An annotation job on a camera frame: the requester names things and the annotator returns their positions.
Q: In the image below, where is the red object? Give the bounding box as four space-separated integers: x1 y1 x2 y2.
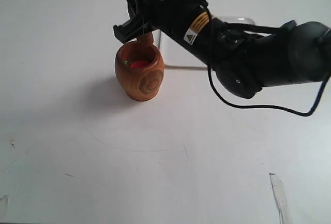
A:
130 60 150 69

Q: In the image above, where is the white rectangular tray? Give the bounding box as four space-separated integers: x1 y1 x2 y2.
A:
157 15 257 71

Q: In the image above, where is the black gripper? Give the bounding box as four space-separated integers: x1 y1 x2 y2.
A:
113 0 247 66

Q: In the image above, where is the clear tape strip right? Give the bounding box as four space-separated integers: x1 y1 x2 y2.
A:
269 173 293 224

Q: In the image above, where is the brown wooden pestle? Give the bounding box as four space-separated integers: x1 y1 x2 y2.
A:
137 32 154 44

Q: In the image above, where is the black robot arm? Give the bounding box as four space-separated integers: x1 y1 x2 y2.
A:
114 0 330 99

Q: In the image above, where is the black cable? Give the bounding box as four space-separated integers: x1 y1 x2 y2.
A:
205 1 331 117

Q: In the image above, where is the wooden mortar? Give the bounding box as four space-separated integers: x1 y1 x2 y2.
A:
115 41 164 101

